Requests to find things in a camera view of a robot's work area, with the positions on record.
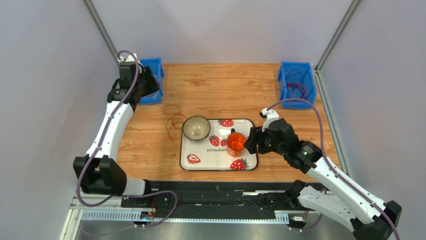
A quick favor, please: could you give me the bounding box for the orange cable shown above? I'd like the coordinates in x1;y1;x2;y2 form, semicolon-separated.
162;104;188;142

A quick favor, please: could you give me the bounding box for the dark blue cable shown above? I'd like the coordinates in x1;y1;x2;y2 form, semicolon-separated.
285;68;309;102

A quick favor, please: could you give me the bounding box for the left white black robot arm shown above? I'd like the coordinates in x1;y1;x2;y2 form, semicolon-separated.
73;62;160;196

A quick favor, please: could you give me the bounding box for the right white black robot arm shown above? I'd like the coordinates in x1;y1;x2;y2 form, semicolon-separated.
244;118;402;240

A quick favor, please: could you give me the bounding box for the left blue plastic bin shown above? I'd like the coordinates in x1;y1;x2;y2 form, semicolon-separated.
138;57;165;105

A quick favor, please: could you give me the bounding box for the blue plastic bin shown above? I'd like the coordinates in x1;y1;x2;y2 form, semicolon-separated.
277;61;317;110
138;57;165;105

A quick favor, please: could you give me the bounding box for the orange translucent mug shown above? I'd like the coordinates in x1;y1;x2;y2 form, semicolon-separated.
226;128;247;158

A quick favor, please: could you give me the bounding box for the white strawberry tray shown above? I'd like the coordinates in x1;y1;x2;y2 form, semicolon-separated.
180;118;259;171

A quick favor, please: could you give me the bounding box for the right blue plastic bin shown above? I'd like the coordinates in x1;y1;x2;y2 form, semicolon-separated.
277;61;317;110

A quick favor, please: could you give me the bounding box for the grey ceramic bowl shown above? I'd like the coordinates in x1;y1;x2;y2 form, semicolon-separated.
182;115;211;141

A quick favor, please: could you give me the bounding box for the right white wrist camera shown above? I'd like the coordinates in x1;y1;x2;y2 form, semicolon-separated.
259;108;280;132

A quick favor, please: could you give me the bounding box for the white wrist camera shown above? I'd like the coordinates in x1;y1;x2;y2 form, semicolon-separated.
117;53;139;65
259;108;280;132

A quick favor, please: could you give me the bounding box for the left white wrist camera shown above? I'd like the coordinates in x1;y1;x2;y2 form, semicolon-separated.
117;53;139;65

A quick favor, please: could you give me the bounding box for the left purple robot hose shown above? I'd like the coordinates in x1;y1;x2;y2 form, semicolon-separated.
75;49;179;229

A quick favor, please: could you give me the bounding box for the left aluminium frame post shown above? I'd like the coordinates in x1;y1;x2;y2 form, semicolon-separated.
82;0;126;155

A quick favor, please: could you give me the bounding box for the aluminium frame post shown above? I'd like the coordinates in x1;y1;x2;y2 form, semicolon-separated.
82;0;126;155
315;0;363;175

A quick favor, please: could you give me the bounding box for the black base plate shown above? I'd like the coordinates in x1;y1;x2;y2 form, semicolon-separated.
121;181;307;220

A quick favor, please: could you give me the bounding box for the aluminium front rail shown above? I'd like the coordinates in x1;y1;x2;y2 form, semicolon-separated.
81;190;308;224

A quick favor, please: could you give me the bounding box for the right aluminium frame post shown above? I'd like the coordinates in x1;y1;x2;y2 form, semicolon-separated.
315;0;363;175

